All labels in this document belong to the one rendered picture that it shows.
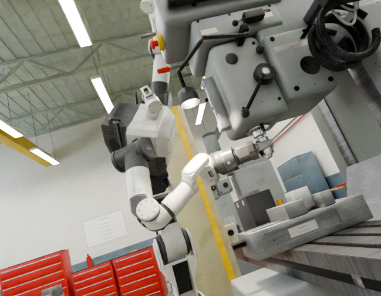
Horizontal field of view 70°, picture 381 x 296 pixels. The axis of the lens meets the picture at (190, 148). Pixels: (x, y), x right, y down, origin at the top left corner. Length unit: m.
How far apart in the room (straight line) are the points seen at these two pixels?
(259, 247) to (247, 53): 0.65
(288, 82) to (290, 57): 0.10
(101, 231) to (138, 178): 9.20
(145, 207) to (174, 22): 0.65
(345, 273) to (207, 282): 2.11
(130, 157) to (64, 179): 9.76
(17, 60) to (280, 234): 7.81
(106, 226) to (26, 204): 2.91
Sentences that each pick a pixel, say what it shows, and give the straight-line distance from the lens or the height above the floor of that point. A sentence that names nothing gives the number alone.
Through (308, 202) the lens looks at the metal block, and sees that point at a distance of 0.89.
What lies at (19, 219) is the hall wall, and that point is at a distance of 11.18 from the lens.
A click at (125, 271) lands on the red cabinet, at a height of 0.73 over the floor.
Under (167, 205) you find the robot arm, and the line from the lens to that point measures 0.95.
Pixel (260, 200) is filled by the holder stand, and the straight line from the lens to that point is 1.27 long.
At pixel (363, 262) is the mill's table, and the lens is 0.56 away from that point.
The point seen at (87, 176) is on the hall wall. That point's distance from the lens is 10.56.
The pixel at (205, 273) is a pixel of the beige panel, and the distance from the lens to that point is 2.65.
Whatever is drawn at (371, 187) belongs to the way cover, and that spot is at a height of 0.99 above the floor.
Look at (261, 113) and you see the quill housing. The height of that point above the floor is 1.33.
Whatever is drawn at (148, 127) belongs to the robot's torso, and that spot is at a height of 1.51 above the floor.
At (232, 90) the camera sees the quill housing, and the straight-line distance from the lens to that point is 0.94.
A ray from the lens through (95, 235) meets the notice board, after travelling 10.23.
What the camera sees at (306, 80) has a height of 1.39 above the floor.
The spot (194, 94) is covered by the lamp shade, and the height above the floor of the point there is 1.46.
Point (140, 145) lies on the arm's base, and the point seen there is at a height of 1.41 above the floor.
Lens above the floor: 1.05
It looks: 16 degrees up
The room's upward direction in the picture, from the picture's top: 19 degrees counter-clockwise
